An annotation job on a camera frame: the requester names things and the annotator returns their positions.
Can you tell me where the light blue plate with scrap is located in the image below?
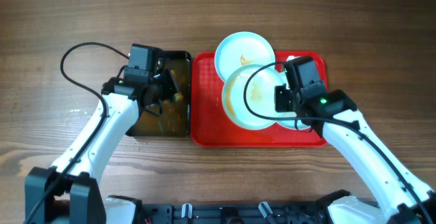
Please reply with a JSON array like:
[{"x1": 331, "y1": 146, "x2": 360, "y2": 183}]
[{"x1": 214, "y1": 31, "x2": 275, "y2": 82}]

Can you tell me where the green yellow sponge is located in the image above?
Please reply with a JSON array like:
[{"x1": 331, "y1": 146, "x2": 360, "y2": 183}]
[{"x1": 171, "y1": 92, "x2": 184, "y2": 103}]

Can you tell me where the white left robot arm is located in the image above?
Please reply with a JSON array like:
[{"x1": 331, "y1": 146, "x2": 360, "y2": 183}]
[{"x1": 25, "y1": 69, "x2": 178, "y2": 223}]

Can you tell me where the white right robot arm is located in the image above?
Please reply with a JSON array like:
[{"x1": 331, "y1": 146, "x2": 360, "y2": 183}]
[{"x1": 275, "y1": 84, "x2": 435, "y2": 223}]

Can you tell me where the red plastic tray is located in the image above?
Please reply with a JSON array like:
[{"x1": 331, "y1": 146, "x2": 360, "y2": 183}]
[{"x1": 190, "y1": 51, "x2": 326, "y2": 148}]

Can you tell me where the black water basin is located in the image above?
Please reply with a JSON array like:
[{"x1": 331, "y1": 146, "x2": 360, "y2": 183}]
[{"x1": 127, "y1": 50, "x2": 192, "y2": 137}]

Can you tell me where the orange food scrap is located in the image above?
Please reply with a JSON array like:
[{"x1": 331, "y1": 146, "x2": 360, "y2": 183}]
[{"x1": 240, "y1": 54, "x2": 254, "y2": 66}]

